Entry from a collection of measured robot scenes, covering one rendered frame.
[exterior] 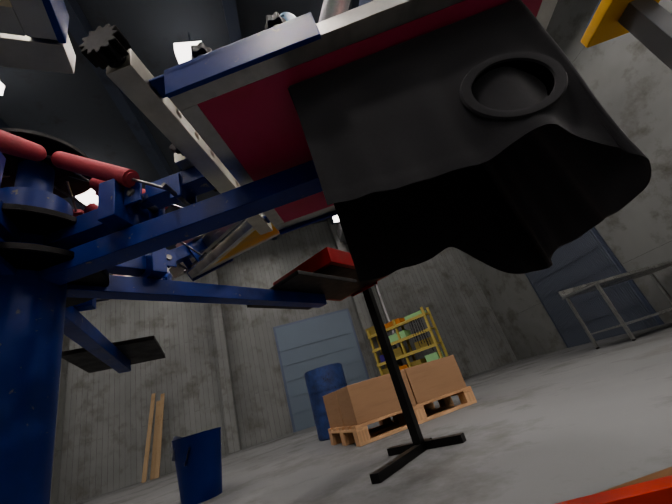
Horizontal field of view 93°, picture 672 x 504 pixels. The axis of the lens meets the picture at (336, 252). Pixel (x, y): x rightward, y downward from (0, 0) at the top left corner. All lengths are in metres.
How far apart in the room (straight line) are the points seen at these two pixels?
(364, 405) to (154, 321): 9.41
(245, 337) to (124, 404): 3.66
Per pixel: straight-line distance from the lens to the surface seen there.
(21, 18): 0.70
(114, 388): 11.83
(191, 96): 0.73
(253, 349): 10.72
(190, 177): 0.97
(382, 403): 3.28
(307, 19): 0.72
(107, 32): 0.77
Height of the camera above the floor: 0.37
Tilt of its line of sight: 24 degrees up
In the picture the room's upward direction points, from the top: 17 degrees counter-clockwise
